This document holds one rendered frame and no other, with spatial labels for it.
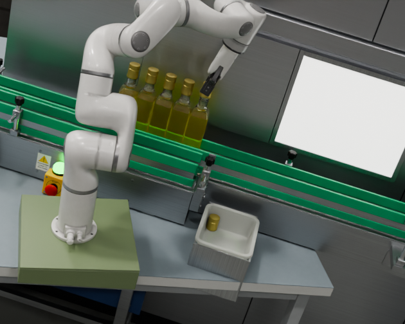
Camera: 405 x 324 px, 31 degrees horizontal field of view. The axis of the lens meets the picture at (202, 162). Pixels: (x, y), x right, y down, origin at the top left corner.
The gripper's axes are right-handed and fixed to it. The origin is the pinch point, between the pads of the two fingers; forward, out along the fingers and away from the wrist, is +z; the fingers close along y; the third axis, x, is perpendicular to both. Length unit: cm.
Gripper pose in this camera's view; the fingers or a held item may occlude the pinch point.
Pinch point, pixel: (208, 86)
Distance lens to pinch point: 224.9
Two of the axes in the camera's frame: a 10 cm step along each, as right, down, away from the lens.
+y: -1.8, 4.5, -8.7
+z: -4.8, 7.3, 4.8
